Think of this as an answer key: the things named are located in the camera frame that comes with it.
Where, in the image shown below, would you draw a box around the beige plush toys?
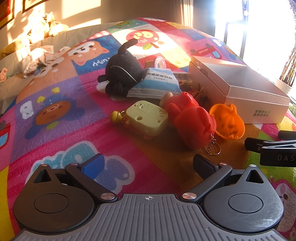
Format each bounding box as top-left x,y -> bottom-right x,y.
22,11 -> 70,44

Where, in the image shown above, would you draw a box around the red framed picture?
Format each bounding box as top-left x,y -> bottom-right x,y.
22,0 -> 50,13

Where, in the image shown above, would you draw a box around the small gold bell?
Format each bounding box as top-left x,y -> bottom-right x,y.
110,111 -> 123,126

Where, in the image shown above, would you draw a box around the yellow pillow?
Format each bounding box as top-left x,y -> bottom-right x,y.
0,43 -> 30,59

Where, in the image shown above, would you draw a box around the beige curtain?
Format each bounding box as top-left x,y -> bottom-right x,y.
177,0 -> 216,37

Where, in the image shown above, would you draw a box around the small brown figurine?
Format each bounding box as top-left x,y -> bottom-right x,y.
179,80 -> 210,108

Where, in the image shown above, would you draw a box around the white cardboard box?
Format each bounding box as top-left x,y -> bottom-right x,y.
188,55 -> 291,124

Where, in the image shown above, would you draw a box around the pile of light clothes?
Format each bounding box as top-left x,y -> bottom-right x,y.
21,45 -> 71,78

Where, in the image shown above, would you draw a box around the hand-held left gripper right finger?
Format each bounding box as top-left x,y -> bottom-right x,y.
181,154 -> 265,204

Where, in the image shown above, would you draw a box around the black plush cat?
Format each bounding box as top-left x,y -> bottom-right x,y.
97,38 -> 145,97

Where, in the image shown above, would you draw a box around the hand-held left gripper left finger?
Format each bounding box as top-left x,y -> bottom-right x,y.
33,153 -> 118,202

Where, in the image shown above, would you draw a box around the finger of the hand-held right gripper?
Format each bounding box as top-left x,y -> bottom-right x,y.
278,130 -> 296,140
245,137 -> 296,153

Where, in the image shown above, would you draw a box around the clear pink capsule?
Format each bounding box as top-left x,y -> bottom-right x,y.
154,56 -> 166,69

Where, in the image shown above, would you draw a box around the dark framed picture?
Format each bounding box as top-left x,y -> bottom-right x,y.
0,0 -> 15,29

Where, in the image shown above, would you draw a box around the potted plant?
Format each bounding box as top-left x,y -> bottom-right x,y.
276,43 -> 296,95

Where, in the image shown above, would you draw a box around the blue and white packet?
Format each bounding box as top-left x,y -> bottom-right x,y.
128,68 -> 181,99

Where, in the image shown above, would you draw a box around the pale green plastic toy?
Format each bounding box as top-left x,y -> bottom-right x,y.
125,100 -> 169,139

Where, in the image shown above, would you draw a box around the red pig toy keychain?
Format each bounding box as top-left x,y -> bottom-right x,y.
160,91 -> 222,155

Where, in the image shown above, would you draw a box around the orange pumpkin shell toy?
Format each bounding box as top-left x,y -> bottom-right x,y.
209,103 -> 245,140

